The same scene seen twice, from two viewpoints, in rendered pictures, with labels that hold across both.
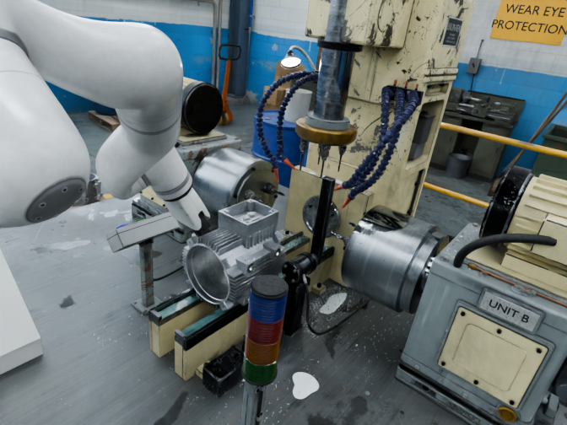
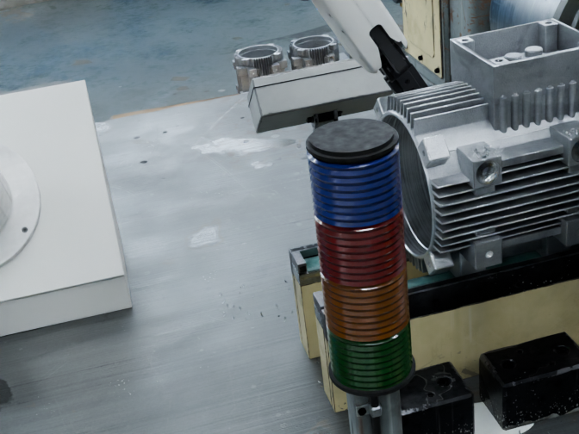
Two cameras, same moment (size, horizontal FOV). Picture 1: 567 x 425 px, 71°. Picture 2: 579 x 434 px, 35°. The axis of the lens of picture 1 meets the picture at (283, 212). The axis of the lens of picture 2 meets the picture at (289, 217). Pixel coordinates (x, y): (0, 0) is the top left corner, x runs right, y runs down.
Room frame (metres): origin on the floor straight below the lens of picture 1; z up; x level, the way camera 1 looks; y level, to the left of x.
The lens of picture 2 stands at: (0.07, -0.33, 1.46)
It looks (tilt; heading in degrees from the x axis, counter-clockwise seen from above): 28 degrees down; 43
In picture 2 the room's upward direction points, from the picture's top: 7 degrees counter-clockwise
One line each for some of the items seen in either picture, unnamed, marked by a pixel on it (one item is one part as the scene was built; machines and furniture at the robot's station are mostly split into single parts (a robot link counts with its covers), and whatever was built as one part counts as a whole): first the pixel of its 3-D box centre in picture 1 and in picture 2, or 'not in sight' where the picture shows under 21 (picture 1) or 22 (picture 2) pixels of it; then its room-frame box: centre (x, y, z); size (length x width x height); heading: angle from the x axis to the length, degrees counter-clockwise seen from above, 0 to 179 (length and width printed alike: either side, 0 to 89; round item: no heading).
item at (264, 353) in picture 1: (262, 342); (364, 292); (0.51, 0.01, 1.10); 0.06 x 0.06 x 0.04
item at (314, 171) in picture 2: (267, 299); (355, 176); (0.51, 0.01, 1.19); 0.06 x 0.06 x 0.04
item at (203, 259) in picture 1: (234, 259); (489, 165); (0.87, 0.11, 1.02); 0.20 x 0.19 x 0.19; 145
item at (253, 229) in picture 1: (248, 223); (524, 74); (0.91, 0.09, 1.11); 0.12 x 0.11 x 0.07; 145
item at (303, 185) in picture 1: (328, 223); not in sight; (1.25, -0.16, 0.97); 0.30 x 0.11 x 0.34; 54
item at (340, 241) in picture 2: (265, 321); (360, 236); (0.51, 0.01, 1.14); 0.06 x 0.06 x 0.04
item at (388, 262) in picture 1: (402, 262); not in sight; (0.92, -0.34, 1.04); 0.41 x 0.25 x 0.25; 54
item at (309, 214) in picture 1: (320, 217); not in sight; (1.19, -0.12, 1.02); 0.15 x 0.02 x 0.15; 54
